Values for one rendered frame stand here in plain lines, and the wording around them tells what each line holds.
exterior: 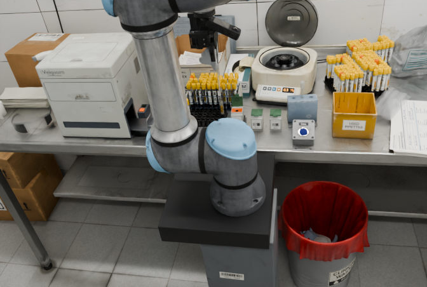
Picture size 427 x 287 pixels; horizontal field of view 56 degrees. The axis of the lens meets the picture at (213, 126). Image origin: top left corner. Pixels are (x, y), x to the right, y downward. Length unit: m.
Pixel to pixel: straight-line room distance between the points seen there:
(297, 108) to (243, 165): 0.52
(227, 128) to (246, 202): 0.20
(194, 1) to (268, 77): 0.86
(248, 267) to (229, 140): 0.41
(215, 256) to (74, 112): 0.73
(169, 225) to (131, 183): 1.17
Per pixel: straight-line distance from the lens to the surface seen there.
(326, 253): 1.70
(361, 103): 1.50
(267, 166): 1.19
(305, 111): 1.44
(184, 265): 2.17
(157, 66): 0.85
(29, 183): 2.51
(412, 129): 1.48
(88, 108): 1.49
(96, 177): 2.36
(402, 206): 2.08
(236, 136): 0.95
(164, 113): 0.91
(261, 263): 1.18
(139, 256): 2.26
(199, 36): 1.32
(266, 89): 1.58
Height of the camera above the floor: 1.74
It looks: 36 degrees down
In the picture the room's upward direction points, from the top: 7 degrees counter-clockwise
